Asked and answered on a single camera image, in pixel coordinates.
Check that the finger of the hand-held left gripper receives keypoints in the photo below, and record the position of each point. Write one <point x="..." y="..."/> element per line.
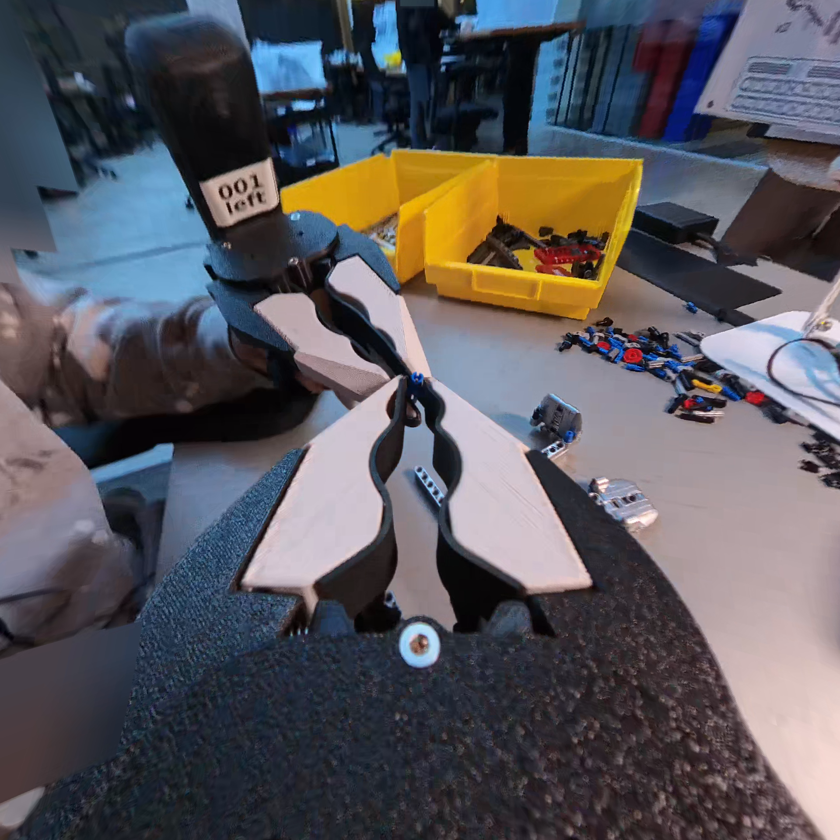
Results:
<point x="380" y="302"/>
<point x="308" y="334"/>

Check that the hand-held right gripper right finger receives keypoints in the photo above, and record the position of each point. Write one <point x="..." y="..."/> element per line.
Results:
<point x="512" y="518"/>

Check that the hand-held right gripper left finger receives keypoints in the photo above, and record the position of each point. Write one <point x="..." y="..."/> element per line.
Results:
<point x="321" y="518"/>

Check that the grey building beam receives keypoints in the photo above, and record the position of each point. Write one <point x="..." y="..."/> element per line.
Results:
<point x="430" y="487"/>

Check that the silver engine block piece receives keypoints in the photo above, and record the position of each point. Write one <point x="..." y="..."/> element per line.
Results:
<point x="558" y="417"/>
<point x="623" y="502"/>

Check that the yellow storage bin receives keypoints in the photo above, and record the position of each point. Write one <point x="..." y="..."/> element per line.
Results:
<point x="341" y="190"/>
<point x="525" y="289"/>

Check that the instruction booklet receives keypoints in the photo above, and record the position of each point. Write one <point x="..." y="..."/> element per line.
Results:
<point x="781" y="72"/>

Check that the heap of grey building pieces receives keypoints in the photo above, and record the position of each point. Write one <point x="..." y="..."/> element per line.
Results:
<point x="384" y="233"/>

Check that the person's black clothing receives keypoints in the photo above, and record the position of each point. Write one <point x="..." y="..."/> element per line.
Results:
<point x="197" y="420"/>

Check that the black office chair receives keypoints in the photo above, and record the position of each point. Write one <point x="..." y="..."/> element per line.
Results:
<point x="459" y="121"/>

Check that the pile of small mixed pieces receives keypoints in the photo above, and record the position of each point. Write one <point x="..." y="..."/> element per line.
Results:
<point x="656" y="358"/>

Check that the pale patterned cloth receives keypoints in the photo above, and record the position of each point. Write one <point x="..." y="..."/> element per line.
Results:
<point x="52" y="525"/>

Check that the black power adapter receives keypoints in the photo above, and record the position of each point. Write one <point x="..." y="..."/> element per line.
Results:
<point x="676" y="220"/>

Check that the wooden top table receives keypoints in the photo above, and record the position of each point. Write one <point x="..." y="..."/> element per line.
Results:
<point x="525" y="29"/>

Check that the pile of black pins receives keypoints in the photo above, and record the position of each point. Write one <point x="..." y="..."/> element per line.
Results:
<point x="820" y="456"/>

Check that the stack of blue and red bins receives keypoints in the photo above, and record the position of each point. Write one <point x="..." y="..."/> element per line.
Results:
<point x="682" y="79"/>

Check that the brown wooden panel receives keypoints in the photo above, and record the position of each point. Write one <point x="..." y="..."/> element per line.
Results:
<point x="781" y="210"/>

